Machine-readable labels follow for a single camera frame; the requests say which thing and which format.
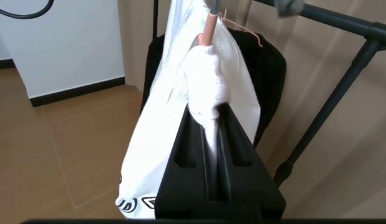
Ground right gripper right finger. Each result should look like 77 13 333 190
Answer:
216 102 287 218

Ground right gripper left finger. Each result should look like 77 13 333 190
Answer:
154 105 213 218

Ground white printed garment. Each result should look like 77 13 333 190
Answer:
115 0 262 220

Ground black shorts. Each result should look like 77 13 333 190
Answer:
139 27 287 147

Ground pink clothes hanger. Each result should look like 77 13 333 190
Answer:
198 0 222 47
221 9 264 48

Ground black clothes rack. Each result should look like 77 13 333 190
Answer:
151 0 386 188

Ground black cable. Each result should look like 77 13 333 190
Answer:
0 0 55 20

